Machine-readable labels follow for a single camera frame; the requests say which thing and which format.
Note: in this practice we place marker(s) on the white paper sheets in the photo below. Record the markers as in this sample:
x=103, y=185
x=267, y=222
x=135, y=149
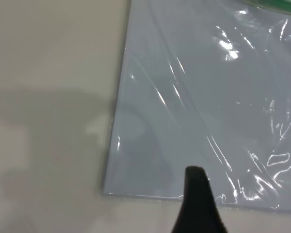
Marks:
x=184, y=109

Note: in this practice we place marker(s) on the clear zip bag green zipper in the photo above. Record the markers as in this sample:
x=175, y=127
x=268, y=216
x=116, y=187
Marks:
x=269, y=170

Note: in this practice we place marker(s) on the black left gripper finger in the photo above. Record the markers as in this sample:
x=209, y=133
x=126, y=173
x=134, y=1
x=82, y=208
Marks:
x=198, y=208

